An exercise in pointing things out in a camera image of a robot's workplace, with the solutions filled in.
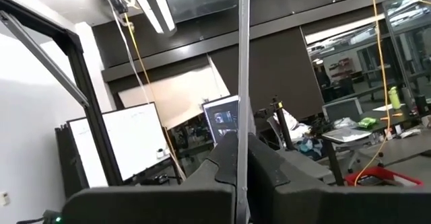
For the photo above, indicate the computer monitor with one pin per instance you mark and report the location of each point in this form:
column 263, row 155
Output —
column 222, row 119

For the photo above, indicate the grey diagonal frame brace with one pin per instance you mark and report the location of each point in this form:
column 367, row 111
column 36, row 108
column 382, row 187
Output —
column 43, row 57

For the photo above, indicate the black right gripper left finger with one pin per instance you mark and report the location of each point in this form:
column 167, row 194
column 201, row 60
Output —
column 151, row 204

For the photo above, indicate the grey office table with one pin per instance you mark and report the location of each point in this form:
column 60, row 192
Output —
column 404, row 146

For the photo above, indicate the green snack package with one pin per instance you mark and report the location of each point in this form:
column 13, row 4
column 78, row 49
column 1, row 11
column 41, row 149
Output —
column 367, row 123

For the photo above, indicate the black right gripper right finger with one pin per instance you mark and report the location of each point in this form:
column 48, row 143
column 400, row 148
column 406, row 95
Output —
column 336, row 205

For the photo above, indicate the green drinking bottle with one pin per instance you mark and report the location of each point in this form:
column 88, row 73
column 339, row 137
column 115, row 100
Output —
column 394, row 99

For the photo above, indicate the grey slotted divider panel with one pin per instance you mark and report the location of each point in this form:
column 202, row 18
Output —
column 243, row 82

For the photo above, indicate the white whiteboard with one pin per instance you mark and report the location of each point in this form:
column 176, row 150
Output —
column 134, row 140

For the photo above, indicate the white garment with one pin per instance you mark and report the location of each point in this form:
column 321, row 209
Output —
column 294, row 126

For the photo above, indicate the white ceiling light fixture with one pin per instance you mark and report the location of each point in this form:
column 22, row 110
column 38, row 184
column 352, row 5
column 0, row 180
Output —
column 151, row 5

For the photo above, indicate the black tripod stand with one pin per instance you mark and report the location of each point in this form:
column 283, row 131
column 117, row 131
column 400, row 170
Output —
column 281, row 123

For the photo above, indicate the grey office chair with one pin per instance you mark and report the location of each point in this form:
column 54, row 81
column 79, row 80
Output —
column 341, row 109

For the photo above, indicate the red basket with black devices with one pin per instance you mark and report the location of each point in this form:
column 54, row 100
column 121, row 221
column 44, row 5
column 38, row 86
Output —
column 380, row 174

